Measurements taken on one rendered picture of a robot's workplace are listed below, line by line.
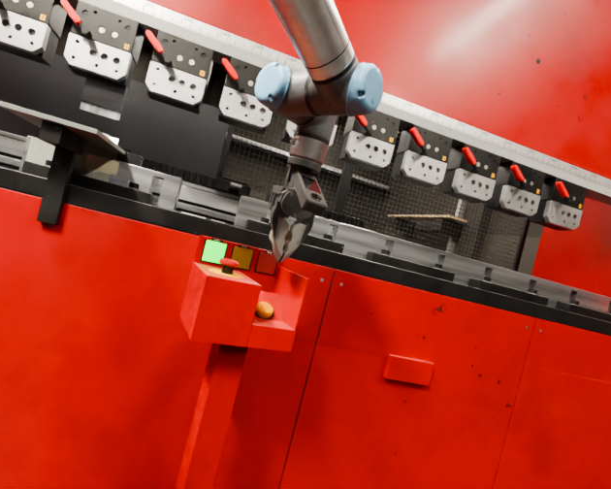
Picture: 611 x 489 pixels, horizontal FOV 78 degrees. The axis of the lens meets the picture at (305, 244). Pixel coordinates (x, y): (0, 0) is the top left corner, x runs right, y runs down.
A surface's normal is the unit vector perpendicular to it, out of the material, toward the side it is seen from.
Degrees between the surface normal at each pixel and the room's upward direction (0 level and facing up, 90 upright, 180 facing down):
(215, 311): 90
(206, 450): 90
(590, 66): 90
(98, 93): 90
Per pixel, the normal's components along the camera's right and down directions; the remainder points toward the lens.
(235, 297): 0.42, 0.11
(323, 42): 0.22, 0.74
